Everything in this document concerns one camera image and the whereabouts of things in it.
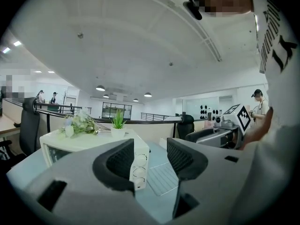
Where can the row of black wall items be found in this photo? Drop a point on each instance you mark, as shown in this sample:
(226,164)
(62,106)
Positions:
(211,112)

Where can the white partition black rail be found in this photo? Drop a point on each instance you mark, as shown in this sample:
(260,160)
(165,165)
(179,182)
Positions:
(150,128)

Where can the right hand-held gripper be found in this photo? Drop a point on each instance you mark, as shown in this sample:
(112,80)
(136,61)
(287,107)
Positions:
(242,121)

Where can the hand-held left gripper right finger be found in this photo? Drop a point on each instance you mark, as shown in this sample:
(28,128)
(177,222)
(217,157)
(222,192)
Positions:
(211,172)

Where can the artificial flower bouquet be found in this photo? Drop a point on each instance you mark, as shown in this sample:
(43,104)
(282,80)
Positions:
(77,124)

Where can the white toaster oven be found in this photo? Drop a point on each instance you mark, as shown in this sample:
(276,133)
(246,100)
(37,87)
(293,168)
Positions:
(77,142)

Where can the light wooden desk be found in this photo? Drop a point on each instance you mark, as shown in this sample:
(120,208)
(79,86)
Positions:
(8,126)

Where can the black head-mounted camera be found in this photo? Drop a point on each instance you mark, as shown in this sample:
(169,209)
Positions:
(193,8)

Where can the small green potted plant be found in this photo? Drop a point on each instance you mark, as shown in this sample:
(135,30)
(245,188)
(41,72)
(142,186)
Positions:
(118,125)

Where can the light blue table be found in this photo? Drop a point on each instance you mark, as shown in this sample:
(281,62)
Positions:
(25,172)

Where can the black office chair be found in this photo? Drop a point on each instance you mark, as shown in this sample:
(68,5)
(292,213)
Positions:
(29,125)
(186,125)

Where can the white printed t-shirt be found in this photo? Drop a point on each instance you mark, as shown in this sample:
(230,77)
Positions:
(276,149)

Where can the person's right hand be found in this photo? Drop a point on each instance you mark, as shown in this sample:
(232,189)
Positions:
(232,138)

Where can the person's right forearm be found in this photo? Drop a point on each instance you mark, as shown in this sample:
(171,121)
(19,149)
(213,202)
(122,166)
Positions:
(260,128)

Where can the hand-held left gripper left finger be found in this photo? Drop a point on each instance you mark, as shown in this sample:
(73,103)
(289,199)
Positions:
(82,172)

